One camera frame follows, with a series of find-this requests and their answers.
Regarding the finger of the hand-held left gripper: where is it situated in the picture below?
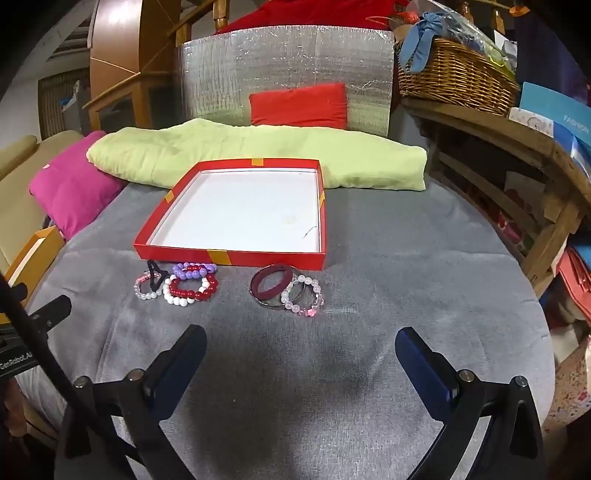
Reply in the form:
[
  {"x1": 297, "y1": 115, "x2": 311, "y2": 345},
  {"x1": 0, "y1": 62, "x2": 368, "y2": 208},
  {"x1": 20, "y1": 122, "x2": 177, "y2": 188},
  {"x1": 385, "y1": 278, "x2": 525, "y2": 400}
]
[
  {"x1": 0, "y1": 272, "x2": 78, "y2": 402},
  {"x1": 30, "y1": 295, "x2": 72, "y2": 329}
]

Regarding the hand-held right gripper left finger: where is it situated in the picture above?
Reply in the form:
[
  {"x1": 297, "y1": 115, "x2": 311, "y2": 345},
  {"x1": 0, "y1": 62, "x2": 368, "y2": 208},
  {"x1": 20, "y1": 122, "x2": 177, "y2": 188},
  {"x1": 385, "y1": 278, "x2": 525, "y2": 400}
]
[{"x1": 55, "y1": 324, "x2": 208, "y2": 480}]

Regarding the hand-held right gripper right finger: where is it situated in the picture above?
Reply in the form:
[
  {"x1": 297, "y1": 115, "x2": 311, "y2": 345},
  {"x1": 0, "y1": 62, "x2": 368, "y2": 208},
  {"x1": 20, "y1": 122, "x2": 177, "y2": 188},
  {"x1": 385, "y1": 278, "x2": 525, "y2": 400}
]
[{"x1": 394, "y1": 327, "x2": 546, "y2": 480}]

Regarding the white bead bracelet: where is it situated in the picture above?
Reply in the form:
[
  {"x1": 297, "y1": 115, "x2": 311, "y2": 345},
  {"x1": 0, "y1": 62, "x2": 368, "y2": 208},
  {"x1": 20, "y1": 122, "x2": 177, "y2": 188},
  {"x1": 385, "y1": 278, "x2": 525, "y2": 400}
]
[{"x1": 163, "y1": 275, "x2": 197, "y2": 306}]

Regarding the red bead bracelet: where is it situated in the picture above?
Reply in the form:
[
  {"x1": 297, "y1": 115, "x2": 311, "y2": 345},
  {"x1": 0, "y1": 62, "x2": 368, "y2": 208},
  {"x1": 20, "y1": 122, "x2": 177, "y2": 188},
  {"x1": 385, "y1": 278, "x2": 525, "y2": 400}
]
[{"x1": 169, "y1": 272, "x2": 219, "y2": 302}]

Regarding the small clear pink bead bracelet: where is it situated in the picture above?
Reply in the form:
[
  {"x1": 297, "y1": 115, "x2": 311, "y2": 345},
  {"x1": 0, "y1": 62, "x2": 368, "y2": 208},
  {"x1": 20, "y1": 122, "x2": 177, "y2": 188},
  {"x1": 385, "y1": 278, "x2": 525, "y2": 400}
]
[{"x1": 135, "y1": 271, "x2": 163, "y2": 301}]

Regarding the purple bead bracelet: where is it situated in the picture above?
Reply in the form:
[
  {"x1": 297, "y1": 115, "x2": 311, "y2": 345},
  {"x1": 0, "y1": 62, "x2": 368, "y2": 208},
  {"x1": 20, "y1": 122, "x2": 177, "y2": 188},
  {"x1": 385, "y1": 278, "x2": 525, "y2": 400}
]
[{"x1": 172, "y1": 262, "x2": 218, "y2": 280}]

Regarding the black hair tie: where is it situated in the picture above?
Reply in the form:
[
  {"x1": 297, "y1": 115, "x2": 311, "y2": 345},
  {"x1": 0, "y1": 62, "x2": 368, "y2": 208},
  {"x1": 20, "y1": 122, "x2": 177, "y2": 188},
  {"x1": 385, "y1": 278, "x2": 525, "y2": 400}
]
[{"x1": 146, "y1": 259, "x2": 168, "y2": 296}]

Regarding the silver bangle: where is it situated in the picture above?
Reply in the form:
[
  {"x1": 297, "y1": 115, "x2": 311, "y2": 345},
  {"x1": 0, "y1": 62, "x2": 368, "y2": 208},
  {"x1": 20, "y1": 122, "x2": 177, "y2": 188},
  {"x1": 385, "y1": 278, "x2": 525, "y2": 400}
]
[{"x1": 249, "y1": 286, "x2": 289, "y2": 309}]

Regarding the maroon bangle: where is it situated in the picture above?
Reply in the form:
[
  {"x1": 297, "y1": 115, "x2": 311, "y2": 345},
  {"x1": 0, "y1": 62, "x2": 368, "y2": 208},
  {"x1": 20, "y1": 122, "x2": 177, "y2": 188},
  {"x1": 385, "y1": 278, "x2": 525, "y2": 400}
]
[{"x1": 250, "y1": 264, "x2": 293, "y2": 296}]

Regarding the pale bead bracelet pink charm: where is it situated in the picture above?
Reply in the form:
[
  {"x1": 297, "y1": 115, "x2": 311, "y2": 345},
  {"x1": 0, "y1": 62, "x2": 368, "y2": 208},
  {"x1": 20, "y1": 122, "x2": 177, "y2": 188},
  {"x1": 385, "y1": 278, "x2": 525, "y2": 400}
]
[{"x1": 281, "y1": 274, "x2": 325, "y2": 318}]

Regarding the red shallow cardboard box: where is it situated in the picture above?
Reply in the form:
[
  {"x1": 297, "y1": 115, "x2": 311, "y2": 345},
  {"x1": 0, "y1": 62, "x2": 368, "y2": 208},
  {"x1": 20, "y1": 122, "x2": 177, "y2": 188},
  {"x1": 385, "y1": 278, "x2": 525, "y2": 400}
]
[{"x1": 133, "y1": 158, "x2": 328, "y2": 271}]

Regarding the grey fabric cover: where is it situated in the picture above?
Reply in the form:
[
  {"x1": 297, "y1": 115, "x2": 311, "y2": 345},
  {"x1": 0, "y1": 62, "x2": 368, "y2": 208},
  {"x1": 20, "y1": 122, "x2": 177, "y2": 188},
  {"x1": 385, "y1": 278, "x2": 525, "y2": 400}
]
[{"x1": 14, "y1": 178, "x2": 557, "y2": 480}]

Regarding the magenta pillow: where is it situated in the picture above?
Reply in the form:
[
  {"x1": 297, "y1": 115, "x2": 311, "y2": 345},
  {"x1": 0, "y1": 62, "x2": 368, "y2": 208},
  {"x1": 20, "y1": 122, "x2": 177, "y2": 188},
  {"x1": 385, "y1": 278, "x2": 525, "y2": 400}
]
[{"x1": 28, "y1": 130, "x2": 127, "y2": 241}]

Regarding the beige armchair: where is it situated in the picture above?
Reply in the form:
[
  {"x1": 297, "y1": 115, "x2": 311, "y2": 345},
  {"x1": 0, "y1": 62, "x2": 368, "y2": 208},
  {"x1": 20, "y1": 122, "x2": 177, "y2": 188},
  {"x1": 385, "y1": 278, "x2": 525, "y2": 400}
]
[{"x1": 0, "y1": 130, "x2": 86, "y2": 278}]

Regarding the red bag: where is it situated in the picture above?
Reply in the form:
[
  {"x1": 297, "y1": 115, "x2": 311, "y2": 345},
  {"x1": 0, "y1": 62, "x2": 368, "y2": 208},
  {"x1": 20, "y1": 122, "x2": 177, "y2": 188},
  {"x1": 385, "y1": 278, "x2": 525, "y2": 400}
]
[{"x1": 556, "y1": 247, "x2": 591, "y2": 305}]

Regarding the light green pillow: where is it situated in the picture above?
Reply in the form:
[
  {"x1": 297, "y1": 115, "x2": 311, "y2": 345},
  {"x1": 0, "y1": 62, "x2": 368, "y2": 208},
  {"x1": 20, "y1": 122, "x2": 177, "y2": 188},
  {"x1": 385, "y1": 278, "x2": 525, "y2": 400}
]
[{"x1": 87, "y1": 118, "x2": 427, "y2": 191}]

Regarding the wooden shelf unit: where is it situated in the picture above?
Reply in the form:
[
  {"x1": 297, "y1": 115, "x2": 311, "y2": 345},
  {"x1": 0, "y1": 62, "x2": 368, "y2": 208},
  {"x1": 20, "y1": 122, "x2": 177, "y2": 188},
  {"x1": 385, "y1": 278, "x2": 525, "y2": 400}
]
[{"x1": 402, "y1": 97, "x2": 591, "y2": 296}]

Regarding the red cushion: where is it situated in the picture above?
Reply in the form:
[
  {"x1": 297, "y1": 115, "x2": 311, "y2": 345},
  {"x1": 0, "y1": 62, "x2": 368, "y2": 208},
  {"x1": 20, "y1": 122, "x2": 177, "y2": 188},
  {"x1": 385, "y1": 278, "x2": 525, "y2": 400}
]
[{"x1": 249, "y1": 83, "x2": 348, "y2": 129}]

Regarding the wicker basket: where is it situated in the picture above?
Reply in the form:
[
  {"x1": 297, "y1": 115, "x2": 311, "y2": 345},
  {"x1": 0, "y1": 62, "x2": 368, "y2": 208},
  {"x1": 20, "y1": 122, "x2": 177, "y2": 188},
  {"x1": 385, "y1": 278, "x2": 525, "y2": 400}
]
[{"x1": 394, "y1": 38, "x2": 520, "y2": 117}]

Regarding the teal paper box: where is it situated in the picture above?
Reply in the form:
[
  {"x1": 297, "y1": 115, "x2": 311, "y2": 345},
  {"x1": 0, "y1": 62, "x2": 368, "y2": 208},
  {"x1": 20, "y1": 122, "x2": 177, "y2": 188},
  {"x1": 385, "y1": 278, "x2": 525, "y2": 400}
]
[{"x1": 519, "y1": 82, "x2": 591, "y2": 181}]

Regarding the blue cloth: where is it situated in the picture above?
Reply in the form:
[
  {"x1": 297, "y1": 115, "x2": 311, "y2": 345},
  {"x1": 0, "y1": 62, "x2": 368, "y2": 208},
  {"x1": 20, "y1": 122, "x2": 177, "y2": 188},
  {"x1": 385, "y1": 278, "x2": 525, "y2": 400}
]
[{"x1": 399, "y1": 13, "x2": 458, "y2": 73}]

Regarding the red blanket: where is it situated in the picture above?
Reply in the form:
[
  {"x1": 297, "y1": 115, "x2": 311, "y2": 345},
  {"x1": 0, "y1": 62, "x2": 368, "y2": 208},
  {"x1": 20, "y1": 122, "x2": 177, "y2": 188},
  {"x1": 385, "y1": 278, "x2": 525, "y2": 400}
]
[{"x1": 217, "y1": 0, "x2": 407, "y2": 34}]

